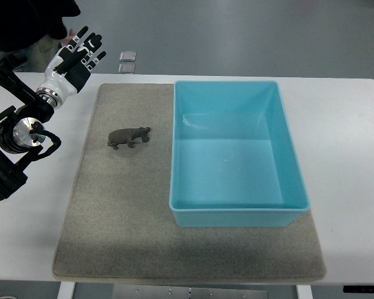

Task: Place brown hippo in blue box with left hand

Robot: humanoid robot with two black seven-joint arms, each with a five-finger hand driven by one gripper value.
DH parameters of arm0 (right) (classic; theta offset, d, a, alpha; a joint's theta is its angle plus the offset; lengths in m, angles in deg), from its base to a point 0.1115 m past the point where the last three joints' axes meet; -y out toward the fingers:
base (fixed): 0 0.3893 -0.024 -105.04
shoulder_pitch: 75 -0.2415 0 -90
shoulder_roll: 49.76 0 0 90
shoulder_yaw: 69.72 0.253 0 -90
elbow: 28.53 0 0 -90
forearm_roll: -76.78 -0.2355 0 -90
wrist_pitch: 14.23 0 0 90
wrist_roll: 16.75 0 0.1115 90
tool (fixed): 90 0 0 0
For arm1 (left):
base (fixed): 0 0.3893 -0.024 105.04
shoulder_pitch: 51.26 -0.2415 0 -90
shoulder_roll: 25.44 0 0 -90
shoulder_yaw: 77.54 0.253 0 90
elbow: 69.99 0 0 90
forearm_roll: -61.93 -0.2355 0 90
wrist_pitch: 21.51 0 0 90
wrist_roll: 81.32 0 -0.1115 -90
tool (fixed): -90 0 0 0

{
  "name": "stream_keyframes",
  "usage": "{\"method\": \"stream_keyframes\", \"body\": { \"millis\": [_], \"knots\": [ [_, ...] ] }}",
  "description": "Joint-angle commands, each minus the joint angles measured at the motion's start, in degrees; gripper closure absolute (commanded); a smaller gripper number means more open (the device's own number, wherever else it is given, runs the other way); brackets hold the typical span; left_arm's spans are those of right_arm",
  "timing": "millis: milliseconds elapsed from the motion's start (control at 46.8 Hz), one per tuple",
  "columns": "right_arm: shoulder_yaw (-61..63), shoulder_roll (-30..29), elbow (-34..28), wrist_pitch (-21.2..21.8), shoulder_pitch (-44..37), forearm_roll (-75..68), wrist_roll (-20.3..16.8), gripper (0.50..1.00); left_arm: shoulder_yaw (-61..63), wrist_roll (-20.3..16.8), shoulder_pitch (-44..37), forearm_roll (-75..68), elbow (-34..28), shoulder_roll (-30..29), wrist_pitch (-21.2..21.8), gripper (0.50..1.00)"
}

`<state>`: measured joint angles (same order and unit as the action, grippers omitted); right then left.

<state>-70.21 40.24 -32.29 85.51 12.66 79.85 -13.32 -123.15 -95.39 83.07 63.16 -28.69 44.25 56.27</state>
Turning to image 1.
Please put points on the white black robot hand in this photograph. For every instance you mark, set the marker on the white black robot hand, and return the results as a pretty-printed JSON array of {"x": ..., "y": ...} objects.
[{"x": 68, "y": 72}]

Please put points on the brown hippo toy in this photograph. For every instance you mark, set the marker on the brown hippo toy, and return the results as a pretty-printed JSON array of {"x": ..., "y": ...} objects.
[{"x": 127, "y": 136}]

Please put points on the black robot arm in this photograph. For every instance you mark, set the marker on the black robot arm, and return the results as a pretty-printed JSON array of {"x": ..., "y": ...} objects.
[{"x": 23, "y": 138}]

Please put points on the blue plastic box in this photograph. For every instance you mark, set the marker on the blue plastic box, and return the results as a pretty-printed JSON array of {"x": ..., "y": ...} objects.
[{"x": 233, "y": 161}]

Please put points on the person in dark clothes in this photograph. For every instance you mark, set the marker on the person in dark clothes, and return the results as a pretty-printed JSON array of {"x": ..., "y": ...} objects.
[{"x": 34, "y": 29}]

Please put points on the lower floor socket plate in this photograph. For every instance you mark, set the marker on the lower floor socket plate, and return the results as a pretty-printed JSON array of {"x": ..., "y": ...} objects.
[{"x": 126, "y": 68}]

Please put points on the floor socket plate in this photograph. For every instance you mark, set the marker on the floor socket plate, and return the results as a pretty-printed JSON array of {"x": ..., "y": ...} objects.
[
  {"x": 126, "y": 68},
  {"x": 127, "y": 56}
]

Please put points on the upper floor socket plate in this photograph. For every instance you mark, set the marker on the upper floor socket plate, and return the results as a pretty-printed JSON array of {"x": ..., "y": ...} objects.
[{"x": 127, "y": 56}]

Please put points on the grey felt mat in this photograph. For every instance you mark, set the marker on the grey felt mat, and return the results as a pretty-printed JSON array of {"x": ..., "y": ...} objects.
[{"x": 119, "y": 225}]

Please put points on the left white table leg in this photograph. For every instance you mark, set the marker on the left white table leg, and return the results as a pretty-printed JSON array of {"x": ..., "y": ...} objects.
[{"x": 66, "y": 290}]

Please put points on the white table leg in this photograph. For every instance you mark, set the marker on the white table leg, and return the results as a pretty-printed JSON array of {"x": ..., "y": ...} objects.
[
  {"x": 304, "y": 292},
  {"x": 66, "y": 290}
]

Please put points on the right white table leg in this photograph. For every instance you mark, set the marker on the right white table leg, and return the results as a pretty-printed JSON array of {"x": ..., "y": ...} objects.
[{"x": 304, "y": 292}]

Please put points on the black table control panel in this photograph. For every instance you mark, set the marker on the black table control panel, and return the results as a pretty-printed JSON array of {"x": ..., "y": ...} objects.
[{"x": 358, "y": 289}]

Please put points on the metal table frame plate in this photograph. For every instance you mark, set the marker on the metal table frame plate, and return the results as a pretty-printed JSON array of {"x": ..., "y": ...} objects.
[{"x": 146, "y": 291}]

